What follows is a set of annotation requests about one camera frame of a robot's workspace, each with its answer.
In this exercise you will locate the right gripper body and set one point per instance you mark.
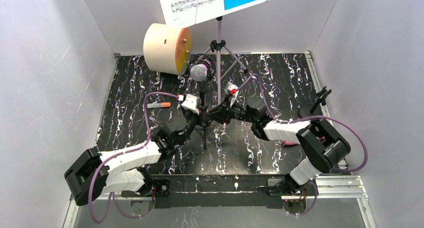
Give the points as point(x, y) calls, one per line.
point(224, 112)

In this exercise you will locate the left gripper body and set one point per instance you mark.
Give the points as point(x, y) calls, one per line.
point(201, 114)

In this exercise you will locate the blue mesh microphone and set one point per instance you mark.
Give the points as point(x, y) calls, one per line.
point(199, 72)

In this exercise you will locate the black tripod mic stand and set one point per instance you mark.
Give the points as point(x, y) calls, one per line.
point(202, 87)

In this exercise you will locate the pink microphone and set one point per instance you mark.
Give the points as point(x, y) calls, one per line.
point(289, 144)

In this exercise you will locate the black round-base mic stand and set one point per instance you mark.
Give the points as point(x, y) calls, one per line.
point(320, 101)

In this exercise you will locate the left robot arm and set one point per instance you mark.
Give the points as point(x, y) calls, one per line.
point(95, 173)

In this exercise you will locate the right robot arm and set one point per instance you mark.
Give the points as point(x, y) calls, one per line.
point(322, 144)

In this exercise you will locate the orange and grey marker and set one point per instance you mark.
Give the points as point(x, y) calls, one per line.
point(158, 105)

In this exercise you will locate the silver tripod music stand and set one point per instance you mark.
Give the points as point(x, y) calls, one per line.
point(216, 47)

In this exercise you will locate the cream and orange drum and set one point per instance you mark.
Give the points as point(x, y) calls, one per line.
point(166, 49)

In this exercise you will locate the white sheet music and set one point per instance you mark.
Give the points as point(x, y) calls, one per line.
point(186, 13)

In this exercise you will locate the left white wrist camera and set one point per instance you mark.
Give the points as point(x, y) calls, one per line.
point(190, 102)

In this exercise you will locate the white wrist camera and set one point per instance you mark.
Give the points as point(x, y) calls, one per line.
point(190, 102)
point(231, 91)

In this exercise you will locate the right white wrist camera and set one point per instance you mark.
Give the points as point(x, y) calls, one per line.
point(231, 91)

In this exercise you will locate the aluminium frame rail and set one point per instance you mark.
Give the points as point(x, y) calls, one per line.
point(247, 191)

